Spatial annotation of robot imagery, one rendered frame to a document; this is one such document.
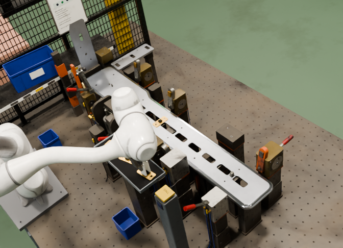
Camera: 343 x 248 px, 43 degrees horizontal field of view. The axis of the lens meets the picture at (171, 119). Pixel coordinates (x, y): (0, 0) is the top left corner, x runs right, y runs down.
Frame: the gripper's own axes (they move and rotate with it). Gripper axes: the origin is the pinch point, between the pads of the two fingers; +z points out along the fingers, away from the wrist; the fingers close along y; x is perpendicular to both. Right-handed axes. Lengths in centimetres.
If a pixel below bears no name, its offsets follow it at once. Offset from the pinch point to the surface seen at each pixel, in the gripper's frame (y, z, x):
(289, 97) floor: 191, 121, 35
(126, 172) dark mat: -3.9, 4.8, 8.2
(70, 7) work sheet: 68, -8, 127
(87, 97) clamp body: 28, 16, 76
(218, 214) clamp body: 10.3, 22.6, -28.6
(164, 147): 19.5, 10.2, 7.9
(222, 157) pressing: 35.9, 20.7, -12.7
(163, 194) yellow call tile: -3.8, 4.8, -13.1
